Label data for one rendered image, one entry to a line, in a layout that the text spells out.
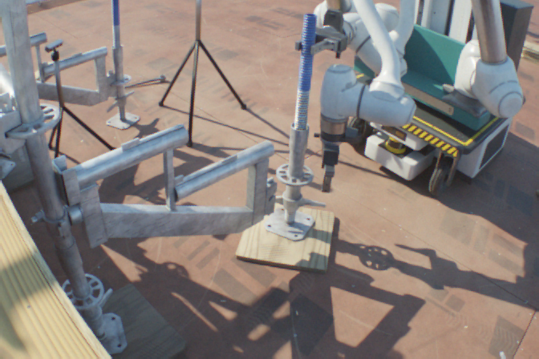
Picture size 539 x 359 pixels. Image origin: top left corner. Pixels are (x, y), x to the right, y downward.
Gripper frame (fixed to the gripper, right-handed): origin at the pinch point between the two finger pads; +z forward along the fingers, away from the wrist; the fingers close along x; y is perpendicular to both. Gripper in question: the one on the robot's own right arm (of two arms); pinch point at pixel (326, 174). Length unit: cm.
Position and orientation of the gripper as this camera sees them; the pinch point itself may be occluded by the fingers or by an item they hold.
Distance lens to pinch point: 150.3
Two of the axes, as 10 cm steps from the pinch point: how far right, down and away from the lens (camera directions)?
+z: -0.6, 8.3, 5.5
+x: -0.9, 5.5, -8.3
